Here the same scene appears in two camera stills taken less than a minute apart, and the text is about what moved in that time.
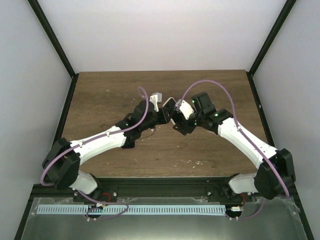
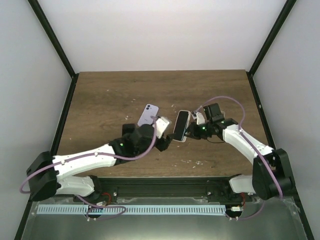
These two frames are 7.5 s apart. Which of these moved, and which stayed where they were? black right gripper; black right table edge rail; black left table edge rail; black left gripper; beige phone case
Moved: black left gripper; beige phone case; black right gripper
Stayed: black left table edge rail; black right table edge rail
